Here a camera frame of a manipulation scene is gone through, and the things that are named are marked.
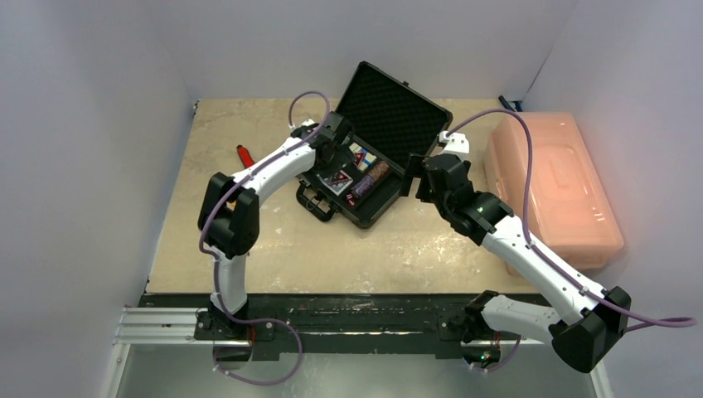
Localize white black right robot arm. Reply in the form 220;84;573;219
400;153;632;373

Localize blue boxed card deck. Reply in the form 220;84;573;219
349;143;377;172

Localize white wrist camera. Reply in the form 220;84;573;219
289;119;316;131
438;131;470;160

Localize blue object behind bin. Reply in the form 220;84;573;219
497;95;523;112

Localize red black utility knife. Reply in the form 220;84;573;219
236;145;255;168

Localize black aluminium mounting rail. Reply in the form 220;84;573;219
114;294;516;361

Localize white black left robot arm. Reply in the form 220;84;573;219
194;112;354;341

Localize black poker set case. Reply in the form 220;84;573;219
296;61;453;229

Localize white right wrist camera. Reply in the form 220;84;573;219
438;131;470;160

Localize blue backed playing card deck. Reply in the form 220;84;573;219
316;171;354;197

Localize translucent pink storage bin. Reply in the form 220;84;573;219
484;112;623;269

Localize grey purple poker chip stack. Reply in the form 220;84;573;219
350;174;376;198

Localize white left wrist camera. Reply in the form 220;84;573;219
289;119;316;131

